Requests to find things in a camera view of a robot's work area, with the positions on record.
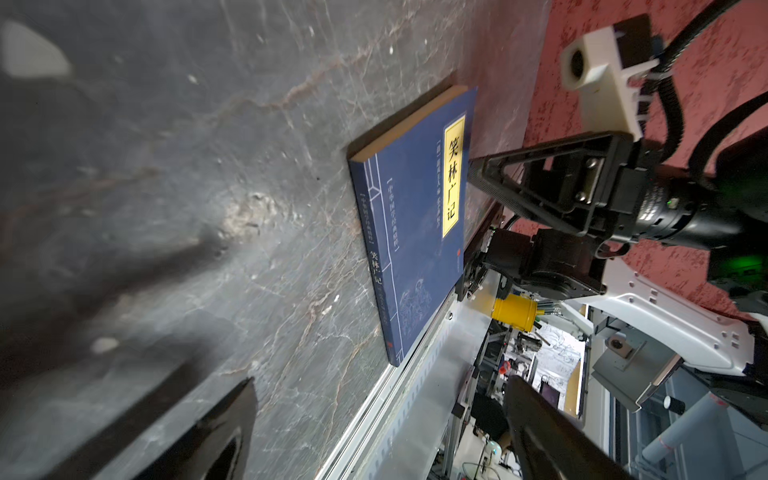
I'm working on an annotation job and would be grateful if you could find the yellow cylinder under table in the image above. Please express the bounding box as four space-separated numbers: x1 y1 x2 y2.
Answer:
491 294 539 333

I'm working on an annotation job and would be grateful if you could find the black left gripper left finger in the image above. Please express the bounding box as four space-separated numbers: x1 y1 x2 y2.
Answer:
136 377 258 479

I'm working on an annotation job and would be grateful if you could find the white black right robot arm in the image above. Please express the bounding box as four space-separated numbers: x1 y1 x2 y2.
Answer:
468 131 767 386

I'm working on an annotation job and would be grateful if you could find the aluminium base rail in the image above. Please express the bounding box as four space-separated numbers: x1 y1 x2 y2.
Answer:
316 272 500 479

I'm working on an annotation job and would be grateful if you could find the blue Chinese book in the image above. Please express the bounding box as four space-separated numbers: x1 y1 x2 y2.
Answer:
348 86 476 366

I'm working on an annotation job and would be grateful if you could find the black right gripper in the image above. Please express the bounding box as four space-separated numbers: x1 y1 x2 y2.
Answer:
468 132 767 252

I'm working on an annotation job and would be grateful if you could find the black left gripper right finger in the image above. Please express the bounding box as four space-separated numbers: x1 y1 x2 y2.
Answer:
504 376 631 480

